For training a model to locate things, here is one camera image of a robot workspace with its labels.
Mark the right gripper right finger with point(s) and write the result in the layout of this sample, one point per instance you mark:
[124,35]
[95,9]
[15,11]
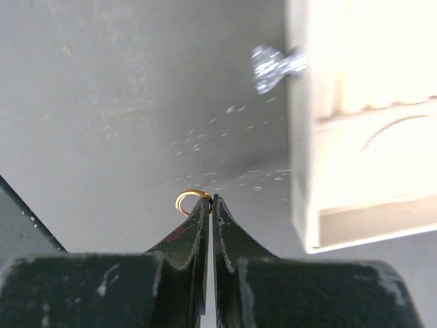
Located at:
[255,288]

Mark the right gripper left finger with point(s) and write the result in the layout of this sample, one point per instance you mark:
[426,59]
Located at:
[162,287]

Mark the beige jewelry tray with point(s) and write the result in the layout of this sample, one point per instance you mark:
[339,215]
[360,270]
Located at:
[362,121]

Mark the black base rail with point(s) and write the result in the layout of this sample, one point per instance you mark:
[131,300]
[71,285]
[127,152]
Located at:
[21,231]

